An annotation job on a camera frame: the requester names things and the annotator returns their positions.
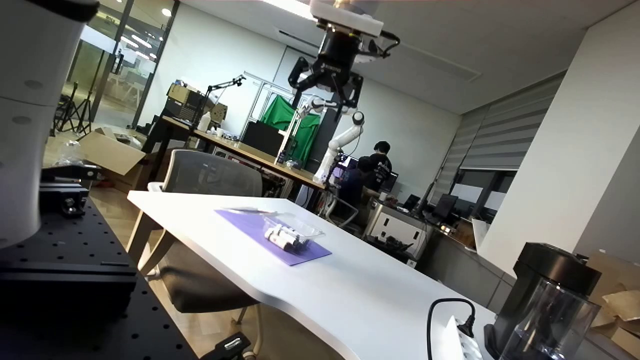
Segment clear plastic bag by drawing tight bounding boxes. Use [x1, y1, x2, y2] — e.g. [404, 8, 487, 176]
[54, 139, 84, 167]

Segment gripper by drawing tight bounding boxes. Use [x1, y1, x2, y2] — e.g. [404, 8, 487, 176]
[288, 30, 365, 121]

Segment aluminium frame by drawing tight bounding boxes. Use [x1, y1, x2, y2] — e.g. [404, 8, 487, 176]
[240, 71, 326, 166]

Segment row of monitors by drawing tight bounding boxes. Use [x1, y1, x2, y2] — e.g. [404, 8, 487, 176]
[403, 193, 460, 222]

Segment black coffee machine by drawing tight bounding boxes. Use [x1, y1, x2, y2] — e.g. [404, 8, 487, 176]
[483, 242, 603, 360]

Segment black monitor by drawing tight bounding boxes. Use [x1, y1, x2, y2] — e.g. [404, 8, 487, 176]
[241, 120, 286, 158]

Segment black equipment case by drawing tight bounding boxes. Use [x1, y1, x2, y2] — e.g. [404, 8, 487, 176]
[164, 81, 229, 124]

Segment wooden table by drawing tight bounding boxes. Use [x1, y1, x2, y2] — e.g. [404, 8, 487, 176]
[142, 115, 327, 211]

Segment open cardboard box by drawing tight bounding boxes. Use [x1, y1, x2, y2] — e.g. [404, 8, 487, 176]
[44, 126, 153, 194]

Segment stack of cardboard boxes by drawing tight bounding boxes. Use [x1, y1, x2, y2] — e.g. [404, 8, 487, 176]
[584, 250, 640, 357]

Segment window blinds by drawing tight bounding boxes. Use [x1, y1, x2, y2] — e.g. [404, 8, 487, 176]
[429, 74, 567, 205]

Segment grey office chair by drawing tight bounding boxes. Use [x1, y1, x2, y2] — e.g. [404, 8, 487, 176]
[127, 149, 264, 357]

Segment purple mat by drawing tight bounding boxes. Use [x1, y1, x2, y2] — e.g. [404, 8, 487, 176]
[215, 207, 333, 267]

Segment person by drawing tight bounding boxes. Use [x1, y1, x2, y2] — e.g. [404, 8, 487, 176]
[338, 156, 377, 212]
[366, 140, 394, 194]

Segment white power strip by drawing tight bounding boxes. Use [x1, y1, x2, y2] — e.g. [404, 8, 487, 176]
[440, 317, 484, 360]

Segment black cable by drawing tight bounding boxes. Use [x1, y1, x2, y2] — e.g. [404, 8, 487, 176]
[426, 297, 476, 360]

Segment colourless plastic bowl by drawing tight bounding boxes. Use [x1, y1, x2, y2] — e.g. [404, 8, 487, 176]
[262, 212, 326, 252]

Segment green cloth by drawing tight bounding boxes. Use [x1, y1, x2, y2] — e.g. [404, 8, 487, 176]
[259, 94, 322, 165]

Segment camera on mount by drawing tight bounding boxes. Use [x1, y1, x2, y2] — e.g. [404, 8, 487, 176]
[189, 74, 247, 143]

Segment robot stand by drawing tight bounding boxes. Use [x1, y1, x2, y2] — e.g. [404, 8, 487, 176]
[0, 165, 201, 360]

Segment white cabinet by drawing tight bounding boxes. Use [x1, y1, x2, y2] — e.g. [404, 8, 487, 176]
[364, 199, 432, 263]

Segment clear plastic lid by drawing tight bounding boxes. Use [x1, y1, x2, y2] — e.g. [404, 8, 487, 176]
[222, 206, 282, 217]

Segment small white bottle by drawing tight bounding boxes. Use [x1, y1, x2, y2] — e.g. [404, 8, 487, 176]
[264, 225, 290, 244]
[273, 231, 307, 251]

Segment black clamp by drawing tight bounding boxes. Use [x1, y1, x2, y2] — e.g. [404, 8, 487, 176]
[201, 332, 252, 360]

